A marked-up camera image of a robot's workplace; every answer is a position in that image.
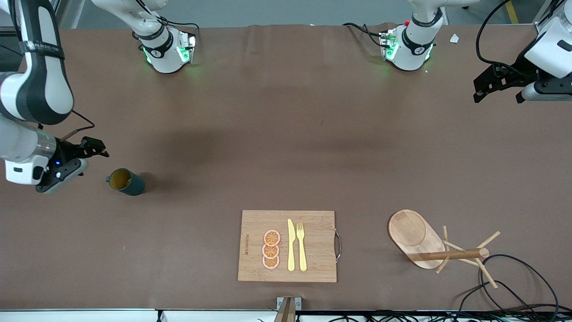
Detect wooden mug tree stand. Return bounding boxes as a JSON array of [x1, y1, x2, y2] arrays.
[[388, 209, 502, 290]]

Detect teal cup with handle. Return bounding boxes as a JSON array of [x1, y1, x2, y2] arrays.
[[105, 168, 146, 196]]

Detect bamboo cutting board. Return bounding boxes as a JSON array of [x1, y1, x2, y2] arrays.
[[237, 210, 342, 283]]

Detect aluminium profile post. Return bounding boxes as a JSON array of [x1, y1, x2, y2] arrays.
[[273, 297, 302, 322]]

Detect black cable bundle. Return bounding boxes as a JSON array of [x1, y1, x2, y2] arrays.
[[257, 310, 572, 322]]

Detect yellow plastic fork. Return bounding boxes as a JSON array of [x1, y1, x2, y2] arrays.
[[296, 223, 308, 272]]

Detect black left arm base cable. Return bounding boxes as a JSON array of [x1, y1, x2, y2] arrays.
[[342, 22, 389, 49]]

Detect brown table cover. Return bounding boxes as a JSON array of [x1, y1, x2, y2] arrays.
[[0, 23, 572, 311]]

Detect black right arm base cable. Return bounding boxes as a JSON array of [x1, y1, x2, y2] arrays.
[[139, 0, 200, 45]]

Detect yellow plastic knife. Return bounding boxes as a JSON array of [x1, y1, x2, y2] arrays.
[[287, 219, 296, 272]]

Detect black arm base cable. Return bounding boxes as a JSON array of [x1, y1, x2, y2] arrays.
[[342, 22, 389, 49], [139, 0, 200, 45]]

